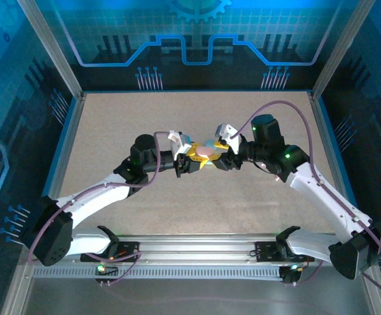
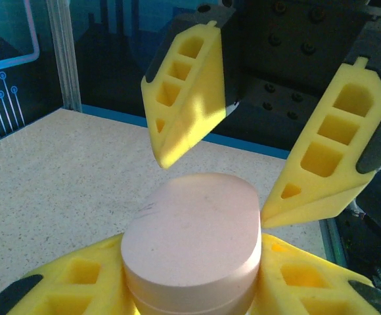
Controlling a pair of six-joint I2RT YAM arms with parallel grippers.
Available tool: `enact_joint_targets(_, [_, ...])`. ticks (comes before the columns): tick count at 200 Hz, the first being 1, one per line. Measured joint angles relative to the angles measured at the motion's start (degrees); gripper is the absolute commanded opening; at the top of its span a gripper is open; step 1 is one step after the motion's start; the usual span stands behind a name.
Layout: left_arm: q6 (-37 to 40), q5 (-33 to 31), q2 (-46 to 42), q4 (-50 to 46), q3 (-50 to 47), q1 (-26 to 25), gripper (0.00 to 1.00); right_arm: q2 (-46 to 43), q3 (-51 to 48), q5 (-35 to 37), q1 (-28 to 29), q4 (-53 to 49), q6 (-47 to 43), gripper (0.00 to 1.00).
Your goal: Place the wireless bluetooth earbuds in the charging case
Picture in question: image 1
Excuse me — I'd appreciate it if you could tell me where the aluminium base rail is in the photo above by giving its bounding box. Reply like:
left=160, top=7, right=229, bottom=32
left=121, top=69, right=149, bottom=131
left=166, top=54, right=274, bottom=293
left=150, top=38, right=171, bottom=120
left=78, top=233, right=342, bottom=265

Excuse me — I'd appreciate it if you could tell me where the aluminium frame bar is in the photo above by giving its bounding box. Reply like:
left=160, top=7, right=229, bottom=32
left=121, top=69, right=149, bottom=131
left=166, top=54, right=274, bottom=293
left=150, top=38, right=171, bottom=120
left=0, top=262, right=35, bottom=315
left=363, top=275, right=381, bottom=315

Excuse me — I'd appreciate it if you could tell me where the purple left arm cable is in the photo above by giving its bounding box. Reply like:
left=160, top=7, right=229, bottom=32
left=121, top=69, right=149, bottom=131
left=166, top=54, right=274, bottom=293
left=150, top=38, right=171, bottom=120
left=28, top=131, right=171, bottom=287

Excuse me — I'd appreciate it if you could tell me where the grey slotted cable duct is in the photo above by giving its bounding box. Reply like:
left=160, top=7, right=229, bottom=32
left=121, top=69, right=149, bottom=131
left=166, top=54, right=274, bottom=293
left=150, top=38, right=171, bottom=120
left=32, top=264, right=285, bottom=280

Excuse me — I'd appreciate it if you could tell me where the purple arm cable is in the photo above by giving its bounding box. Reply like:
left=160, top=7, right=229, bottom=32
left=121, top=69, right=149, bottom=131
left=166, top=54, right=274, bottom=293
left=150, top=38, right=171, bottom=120
left=28, top=131, right=171, bottom=287
left=238, top=100, right=381, bottom=298

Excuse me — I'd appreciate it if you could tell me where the aluminium frame post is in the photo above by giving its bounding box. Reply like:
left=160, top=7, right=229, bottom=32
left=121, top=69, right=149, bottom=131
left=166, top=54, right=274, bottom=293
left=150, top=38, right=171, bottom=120
left=16, top=0, right=83, bottom=99
left=311, top=0, right=366, bottom=99

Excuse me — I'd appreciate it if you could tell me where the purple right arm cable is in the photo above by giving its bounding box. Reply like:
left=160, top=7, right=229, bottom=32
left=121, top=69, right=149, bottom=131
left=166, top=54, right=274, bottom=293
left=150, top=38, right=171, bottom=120
left=238, top=100, right=381, bottom=298

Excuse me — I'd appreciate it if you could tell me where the aluminium side rail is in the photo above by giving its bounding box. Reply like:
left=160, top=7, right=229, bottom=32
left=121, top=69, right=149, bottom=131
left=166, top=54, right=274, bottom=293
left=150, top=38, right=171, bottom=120
left=34, top=92, right=87, bottom=230
left=308, top=91, right=362, bottom=237

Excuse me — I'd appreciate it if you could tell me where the pink earbud charging case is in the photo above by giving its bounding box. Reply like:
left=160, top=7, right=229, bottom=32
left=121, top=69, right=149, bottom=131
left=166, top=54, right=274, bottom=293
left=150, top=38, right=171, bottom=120
left=194, top=144, right=213, bottom=159

